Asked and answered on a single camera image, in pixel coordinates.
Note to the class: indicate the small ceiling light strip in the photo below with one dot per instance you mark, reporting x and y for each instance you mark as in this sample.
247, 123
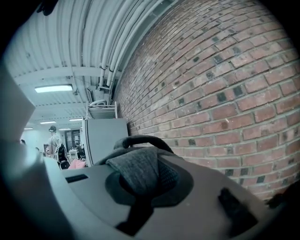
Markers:
75, 119
47, 122

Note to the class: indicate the large rectangular ceiling light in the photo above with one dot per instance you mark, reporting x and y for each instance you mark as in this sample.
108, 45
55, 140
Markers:
53, 88

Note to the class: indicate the dark hanging object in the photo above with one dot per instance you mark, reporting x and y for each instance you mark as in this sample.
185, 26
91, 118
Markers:
47, 5

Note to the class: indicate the bundle of white ceiling pipes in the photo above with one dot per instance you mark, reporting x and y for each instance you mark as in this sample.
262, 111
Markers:
112, 54

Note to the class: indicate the grey fabric backpack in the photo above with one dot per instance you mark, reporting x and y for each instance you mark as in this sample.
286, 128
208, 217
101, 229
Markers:
138, 168

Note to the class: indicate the grey metal cabinet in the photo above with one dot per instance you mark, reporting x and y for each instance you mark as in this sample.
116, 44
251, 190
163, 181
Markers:
105, 137

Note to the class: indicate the pink cloth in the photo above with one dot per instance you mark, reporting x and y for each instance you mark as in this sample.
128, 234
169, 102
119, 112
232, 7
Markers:
76, 164

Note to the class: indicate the dark notice board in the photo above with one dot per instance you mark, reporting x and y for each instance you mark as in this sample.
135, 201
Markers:
72, 137

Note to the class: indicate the small white table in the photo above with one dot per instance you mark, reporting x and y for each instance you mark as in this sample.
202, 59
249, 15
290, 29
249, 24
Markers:
73, 153

